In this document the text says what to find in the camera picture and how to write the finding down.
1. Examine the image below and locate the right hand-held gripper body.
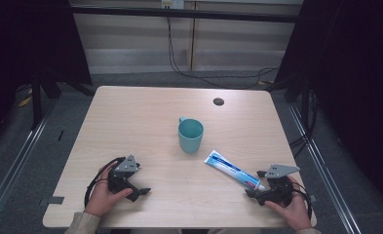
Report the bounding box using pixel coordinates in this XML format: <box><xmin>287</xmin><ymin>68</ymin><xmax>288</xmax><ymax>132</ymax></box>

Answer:
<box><xmin>257</xmin><ymin>164</ymin><xmax>301</xmax><ymax>207</ymax></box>

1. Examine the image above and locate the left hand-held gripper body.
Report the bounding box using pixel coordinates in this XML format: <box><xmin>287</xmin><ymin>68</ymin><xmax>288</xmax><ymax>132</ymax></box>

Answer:
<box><xmin>107</xmin><ymin>154</ymin><xmax>141</xmax><ymax>202</ymax></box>

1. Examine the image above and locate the blue and white toothpaste tube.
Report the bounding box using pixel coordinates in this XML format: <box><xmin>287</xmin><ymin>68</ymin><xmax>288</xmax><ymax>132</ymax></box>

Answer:
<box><xmin>204</xmin><ymin>149</ymin><xmax>267</xmax><ymax>192</ymax></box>

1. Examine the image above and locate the teal plastic cup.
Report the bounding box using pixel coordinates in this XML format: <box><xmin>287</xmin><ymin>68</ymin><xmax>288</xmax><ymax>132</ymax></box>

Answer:
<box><xmin>177</xmin><ymin>116</ymin><xmax>205</xmax><ymax>155</ymax></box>

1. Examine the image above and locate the person's left hand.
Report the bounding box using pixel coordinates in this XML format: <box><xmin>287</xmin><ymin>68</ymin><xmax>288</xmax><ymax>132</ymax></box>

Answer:
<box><xmin>84</xmin><ymin>161</ymin><xmax>134</xmax><ymax>218</ymax></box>

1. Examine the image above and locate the person's right hand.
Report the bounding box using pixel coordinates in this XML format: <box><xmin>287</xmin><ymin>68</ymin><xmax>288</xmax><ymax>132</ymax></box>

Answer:
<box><xmin>264</xmin><ymin>175</ymin><xmax>313</xmax><ymax>231</ymax></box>

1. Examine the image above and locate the black metal stand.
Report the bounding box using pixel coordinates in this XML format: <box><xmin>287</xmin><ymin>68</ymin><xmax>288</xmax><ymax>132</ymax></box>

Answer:
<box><xmin>30</xmin><ymin>69</ymin><xmax>96</xmax><ymax>131</ymax></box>
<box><xmin>266</xmin><ymin>73</ymin><xmax>313</xmax><ymax>132</ymax></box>

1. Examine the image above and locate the grey floor tape strip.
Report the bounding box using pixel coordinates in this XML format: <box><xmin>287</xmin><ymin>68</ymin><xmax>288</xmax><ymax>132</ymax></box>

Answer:
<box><xmin>38</xmin><ymin>195</ymin><xmax>65</xmax><ymax>207</ymax></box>

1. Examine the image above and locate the dark curtain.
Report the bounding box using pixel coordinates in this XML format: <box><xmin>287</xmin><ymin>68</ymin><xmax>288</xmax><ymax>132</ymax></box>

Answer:
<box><xmin>0</xmin><ymin>0</ymin><xmax>94</xmax><ymax>154</ymax></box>
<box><xmin>274</xmin><ymin>0</ymin><xmax>383</xmax><ymax>214</ymax></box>

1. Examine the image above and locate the black horizontal bar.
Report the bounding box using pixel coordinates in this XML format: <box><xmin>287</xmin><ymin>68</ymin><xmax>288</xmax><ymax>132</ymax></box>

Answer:
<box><xmin>71</xmin><ymin>5</ymin><xmax>304</xmax><ymax>24</ymax></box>

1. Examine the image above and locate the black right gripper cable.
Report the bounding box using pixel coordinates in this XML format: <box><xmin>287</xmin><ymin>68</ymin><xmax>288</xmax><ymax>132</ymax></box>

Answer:
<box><xmin>290</xmin><ymin>180</ymin><xmax>313</xmax><ymax>219</ymax></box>

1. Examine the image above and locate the bundle of black floor cables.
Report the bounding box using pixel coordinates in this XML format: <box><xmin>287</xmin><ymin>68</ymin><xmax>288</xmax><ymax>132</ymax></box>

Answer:
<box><xmin>288</xmin><ymin>91</ymin><xmax>321</xmax><ymax>159</ymax></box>

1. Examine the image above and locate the aluminium floor rail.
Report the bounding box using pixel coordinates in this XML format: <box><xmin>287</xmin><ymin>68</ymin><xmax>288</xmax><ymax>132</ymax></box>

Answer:
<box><xmin>287</xmin><ymin>102</ymin><xmax>363</xmax><ymax>234</ymax></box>
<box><xmin>0</xmin><ymin>99</ymin><xmax>57</xmax><ymax>226</ymax></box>

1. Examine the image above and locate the long black wall cable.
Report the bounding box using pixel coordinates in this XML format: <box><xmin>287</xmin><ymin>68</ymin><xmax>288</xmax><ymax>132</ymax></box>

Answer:
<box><xmin>166</xmin><ymin>15</ymin><xmax>280</xmax><ymax>91</ymax></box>

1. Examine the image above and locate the white wall socket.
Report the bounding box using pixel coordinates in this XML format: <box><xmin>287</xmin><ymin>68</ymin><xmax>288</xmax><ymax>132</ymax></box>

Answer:
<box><xmin>161</xmin><ymin>0</ymin><xmax>185</xmax><ymax>10</ymax></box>

